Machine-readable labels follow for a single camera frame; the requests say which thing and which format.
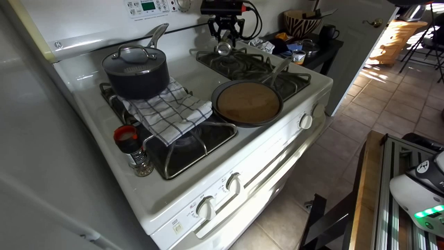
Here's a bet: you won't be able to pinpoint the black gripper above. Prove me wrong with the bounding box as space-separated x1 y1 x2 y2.
207 13 244 48

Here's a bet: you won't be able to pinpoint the blue and yellow can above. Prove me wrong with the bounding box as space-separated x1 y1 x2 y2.
214 38 236 59

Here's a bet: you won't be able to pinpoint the white checkered towel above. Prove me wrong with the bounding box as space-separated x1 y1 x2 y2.
117 78 215 148

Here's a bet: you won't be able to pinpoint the white stove knob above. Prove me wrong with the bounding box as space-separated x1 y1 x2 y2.
298 113 315 132
223 171 243 196
194 195 217 223
311 103 326 120

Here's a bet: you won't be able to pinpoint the black grate under towel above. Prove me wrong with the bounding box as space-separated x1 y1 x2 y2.
99 81 240 182

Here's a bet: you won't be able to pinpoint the white gas stove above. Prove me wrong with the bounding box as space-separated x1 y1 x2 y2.
6 0 336 250

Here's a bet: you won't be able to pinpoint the crumpled white wrapper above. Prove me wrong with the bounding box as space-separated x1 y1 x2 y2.
243 35 278 56

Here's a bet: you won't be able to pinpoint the black bare burner grate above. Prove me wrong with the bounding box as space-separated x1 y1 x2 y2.
189 45 312 102

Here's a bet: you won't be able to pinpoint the white oven dial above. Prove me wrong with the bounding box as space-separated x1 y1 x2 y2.
175 0 194 14

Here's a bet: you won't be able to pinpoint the grey frying pan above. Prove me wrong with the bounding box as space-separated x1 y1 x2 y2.
211 57 294 128

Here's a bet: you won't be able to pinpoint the zebra pattern basket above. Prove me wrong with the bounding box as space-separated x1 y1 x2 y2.
282 7 325 41

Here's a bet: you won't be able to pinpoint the small white cup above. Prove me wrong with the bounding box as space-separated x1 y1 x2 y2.
290 50 307 66

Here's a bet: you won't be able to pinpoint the dark pot with lid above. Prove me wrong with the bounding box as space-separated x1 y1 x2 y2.
101 23 171 102

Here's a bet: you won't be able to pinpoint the black mug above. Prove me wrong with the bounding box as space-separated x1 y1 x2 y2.
319 23 341 44

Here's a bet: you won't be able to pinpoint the dark side table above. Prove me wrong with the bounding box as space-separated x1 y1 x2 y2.
260 31 346 78

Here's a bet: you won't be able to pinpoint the grey door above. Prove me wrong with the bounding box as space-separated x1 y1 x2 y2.
322 0 401 119

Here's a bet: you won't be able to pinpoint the red-capped spice bottle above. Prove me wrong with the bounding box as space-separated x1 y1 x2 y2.
112 123 155 180

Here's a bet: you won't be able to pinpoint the black tripod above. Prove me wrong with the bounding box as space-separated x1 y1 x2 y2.
398 0 444 85

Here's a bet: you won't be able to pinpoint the black stand legs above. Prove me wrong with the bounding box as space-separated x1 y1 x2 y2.
297 192 368 250

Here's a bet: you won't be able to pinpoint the wooden cart board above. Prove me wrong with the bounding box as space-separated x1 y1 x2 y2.
348 130 387 250

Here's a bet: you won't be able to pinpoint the grey refrigerator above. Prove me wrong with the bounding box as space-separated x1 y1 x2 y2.
0 0 160 250

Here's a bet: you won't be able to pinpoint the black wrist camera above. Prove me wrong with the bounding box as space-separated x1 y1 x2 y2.
198 0 247 17

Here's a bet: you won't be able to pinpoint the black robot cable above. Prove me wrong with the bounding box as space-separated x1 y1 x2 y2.
239 0 265 44

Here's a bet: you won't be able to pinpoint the aluminium rail frame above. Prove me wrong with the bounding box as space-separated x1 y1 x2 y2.
373 135 444 250

